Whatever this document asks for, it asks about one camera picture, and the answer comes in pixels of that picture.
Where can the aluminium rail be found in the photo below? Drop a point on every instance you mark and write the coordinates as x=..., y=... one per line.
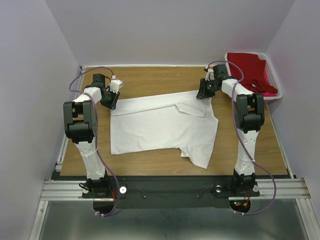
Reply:
x=283, y=153
x=69, y=190
x=69, y=113

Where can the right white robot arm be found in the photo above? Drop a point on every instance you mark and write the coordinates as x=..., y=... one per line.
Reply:
x=248, y=116

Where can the pink t shirt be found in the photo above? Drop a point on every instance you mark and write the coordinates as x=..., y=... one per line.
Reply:
x=267, y=89

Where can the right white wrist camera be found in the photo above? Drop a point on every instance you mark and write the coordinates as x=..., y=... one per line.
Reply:
x=209, y=75

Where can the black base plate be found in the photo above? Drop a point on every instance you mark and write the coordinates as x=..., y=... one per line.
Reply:
x=159, y=192

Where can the aluminium front rail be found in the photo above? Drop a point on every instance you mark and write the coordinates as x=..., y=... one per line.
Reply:
x=69, y=190

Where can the aluminium right rail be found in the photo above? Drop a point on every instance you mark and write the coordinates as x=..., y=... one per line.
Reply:
x=283, y=153

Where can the white t shirt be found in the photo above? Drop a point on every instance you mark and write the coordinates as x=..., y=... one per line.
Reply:
x=166, y=121

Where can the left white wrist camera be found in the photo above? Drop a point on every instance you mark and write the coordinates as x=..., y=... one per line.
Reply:
x=115, y=85

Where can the white plastic basket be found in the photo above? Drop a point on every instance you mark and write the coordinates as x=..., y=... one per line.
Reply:
x=273, y=79

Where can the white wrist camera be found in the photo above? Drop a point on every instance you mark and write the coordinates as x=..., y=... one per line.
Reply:
x=115, y=85
x=209, y=75

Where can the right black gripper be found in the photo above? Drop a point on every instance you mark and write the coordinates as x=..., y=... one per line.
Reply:
x=202, y=92

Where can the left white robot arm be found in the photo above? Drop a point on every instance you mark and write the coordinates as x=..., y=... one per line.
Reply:
x=81, y=127

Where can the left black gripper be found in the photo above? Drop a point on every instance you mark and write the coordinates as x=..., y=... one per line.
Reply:
x=112, y=104

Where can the red t shirt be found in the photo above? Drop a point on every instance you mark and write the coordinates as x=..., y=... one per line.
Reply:
x=252, y=67

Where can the aluminium left rail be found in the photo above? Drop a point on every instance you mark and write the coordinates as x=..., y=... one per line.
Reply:
x=69, y=113

